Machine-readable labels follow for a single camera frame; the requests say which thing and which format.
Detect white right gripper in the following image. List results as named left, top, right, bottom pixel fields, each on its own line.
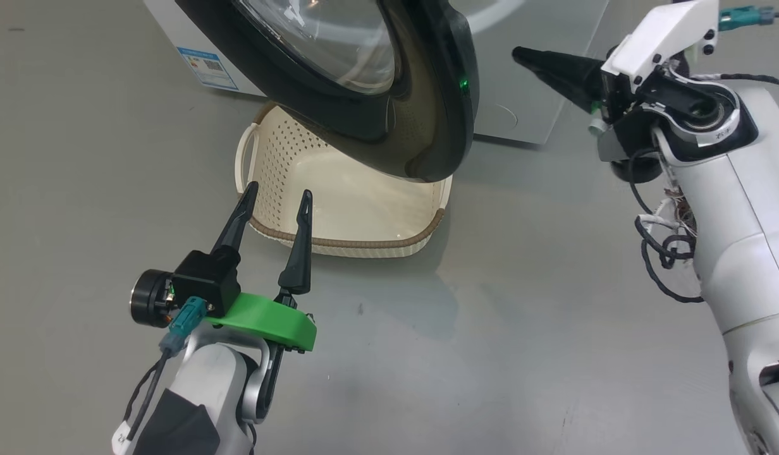
left=512, top=0, right=720, bottom=124

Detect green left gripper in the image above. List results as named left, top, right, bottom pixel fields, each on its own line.
left=206, top=181, right=317, bottom=353

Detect black-rimmed glass washer door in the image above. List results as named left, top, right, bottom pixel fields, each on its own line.
left=175, top=0, right=480, bottom=184

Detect white front-load washing machine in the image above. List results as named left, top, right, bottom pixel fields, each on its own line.
left=143, top=0, right=611, bottom=150

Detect cream perforated laundry basket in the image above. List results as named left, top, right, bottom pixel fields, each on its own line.
left=235, top=101, right=453, bottom=258

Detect black round right gripper motor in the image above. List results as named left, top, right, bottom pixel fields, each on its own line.
left=610, top=152, right=662, bottom=184

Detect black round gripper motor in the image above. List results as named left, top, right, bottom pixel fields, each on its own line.
left=130, top=270, right=175, bottom=328
left=610, top=152, right=662, bottom=184

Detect black round left gripper motor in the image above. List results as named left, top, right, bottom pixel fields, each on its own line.
left=130, top=270, right=175, bottom=328

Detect blue energy label sticker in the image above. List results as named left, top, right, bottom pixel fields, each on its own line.
left=176, top=46, right=240, bottom=91

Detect teal left camera connector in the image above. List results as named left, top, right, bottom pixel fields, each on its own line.
left=160, top=297, right=208, bottom=355

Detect teal camera connector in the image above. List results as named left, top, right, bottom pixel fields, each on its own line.
left=160, top=297, right=208, bottom=355
left=718, top=5, right=776, bottom=31

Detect white wire bundle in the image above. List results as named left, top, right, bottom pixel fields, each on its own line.
left=636, top=186, right=697, bottom=253

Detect teal right camera connector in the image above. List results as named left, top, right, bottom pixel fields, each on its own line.
left=718, top=5, right=776, bottom=31

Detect looped black right arm cable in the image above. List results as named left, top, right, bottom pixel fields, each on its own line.
left=629, top=149, right=706, bottom=304

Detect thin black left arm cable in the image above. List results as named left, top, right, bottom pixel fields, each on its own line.
left=125, top=348, right=175, bottom=443

